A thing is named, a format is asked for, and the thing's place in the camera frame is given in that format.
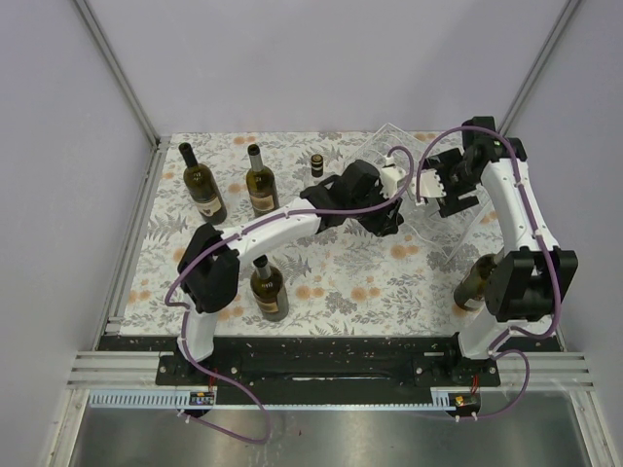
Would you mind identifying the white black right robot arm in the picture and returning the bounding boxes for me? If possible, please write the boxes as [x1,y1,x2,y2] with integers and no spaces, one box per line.
[426,117,578,385]

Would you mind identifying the green bottle front left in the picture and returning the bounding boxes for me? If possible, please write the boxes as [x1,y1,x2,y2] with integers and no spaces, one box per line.
[250,255,289,322]

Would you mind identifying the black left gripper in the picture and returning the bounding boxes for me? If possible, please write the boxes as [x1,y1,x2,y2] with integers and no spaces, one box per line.
[348,183,402,237]

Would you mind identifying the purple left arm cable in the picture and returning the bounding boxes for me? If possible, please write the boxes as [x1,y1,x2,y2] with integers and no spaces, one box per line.
[164,145,415,447]

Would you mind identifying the grey slotted cable duct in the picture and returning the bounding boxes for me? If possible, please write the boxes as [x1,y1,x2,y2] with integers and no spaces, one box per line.
[88,388,457,412]

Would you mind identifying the floral patterned table mat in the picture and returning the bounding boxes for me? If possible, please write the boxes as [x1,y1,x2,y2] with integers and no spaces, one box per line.
[120,130,502,336]

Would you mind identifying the right aluminium frame post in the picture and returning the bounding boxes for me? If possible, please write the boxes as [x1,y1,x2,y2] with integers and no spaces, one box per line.
[499,0,584,135]

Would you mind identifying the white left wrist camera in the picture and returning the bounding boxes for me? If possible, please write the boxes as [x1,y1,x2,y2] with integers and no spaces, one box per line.
[380,156,407,199]

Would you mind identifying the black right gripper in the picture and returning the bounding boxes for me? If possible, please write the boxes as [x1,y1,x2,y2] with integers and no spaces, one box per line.
[419,148,479,219]

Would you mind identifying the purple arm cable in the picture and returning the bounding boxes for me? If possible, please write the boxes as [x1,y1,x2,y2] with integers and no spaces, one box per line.
[164,145,415,447]
[413,126,568,424]

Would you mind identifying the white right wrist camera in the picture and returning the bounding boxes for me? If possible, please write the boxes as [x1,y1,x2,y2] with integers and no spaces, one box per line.
[411,169,447,203]

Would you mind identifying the green bottle silver neck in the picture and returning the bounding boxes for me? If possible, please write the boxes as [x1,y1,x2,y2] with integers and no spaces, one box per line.
[245,144,279,217]

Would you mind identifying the clear acrylic wine rack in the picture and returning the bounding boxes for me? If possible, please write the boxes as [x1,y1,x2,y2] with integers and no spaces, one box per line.
[353,124,502,264]

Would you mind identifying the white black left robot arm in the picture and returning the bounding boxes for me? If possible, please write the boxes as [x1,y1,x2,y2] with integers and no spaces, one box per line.
[172,159,414,384]

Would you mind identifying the aluminium corner frame post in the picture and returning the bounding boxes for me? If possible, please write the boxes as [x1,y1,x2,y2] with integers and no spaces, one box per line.
[72,0,162,150]

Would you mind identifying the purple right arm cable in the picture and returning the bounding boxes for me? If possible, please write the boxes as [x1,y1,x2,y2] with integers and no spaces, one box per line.
[413,126,568,424]

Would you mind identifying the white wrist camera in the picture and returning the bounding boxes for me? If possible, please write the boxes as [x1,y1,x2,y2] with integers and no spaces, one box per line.
[380,156,407,199]
[411,169,447,203]

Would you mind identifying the green bottle front right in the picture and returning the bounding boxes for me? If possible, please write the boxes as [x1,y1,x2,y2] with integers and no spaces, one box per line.
[454,252,501,312]

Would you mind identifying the green bottle black neck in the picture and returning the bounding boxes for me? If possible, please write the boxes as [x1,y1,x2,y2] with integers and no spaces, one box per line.
[178,142,227,225]

